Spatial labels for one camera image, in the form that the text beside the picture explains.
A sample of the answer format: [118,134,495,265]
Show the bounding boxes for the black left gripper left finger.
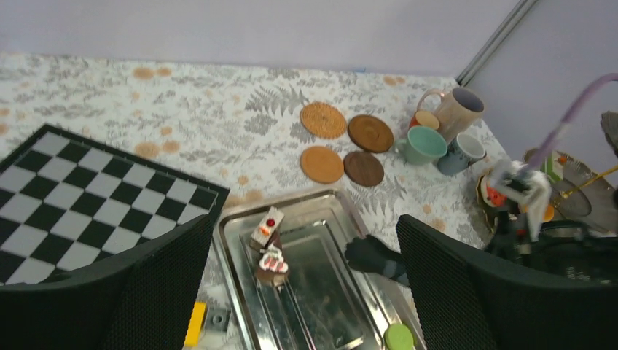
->
[1,215,214,349]

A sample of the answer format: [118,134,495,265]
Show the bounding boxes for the chocolate cake slice with cherry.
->
[249,206,285,251]

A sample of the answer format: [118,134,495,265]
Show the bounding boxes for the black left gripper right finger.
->
[396,214,617,349]

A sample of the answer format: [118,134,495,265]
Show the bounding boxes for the yellow block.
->
[184,302,207,347]

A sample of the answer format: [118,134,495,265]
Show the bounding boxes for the dark walnut coaster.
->
[343,151,384,187]

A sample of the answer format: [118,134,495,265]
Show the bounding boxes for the chocolate cake slice pink topping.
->
[255,244,289,288]

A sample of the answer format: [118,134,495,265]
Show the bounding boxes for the brown wooden saucer coaster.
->
[348,114,394,153]

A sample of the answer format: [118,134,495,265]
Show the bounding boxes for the light orange wooden coaster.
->
[300,146,344,184]

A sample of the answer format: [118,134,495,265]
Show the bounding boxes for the stainless steel tray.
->
[213,185,425,349]

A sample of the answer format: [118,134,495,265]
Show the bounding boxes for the green macaron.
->
[383,323,415,350]

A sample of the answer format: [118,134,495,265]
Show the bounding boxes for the aluminium frame post right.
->
[455,0,538,86]

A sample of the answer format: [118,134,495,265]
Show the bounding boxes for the grey patterned mug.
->
[437,133,487,176]

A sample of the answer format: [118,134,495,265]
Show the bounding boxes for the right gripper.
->
[485,213,617,285]

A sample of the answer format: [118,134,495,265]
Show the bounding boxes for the black white chessboard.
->
[1,125,229,285]

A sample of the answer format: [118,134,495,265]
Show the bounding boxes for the woven rattan coaster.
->
[300,101,347,139]

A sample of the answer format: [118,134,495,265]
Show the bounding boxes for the small red cup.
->
[409,110,440,131]

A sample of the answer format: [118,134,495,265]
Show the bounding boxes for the three tier black cake stand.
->
[475,111,618,233]

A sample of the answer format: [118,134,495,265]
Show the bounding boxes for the small grey block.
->
[203,307,231,333]

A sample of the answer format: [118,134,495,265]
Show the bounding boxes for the green layered cake slice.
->
[540,150,568,183]

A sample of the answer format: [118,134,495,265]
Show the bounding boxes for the mint green cup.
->
[393,125,448,166]

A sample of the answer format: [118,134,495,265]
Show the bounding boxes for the red frosted donut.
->
[482,185,506,208]

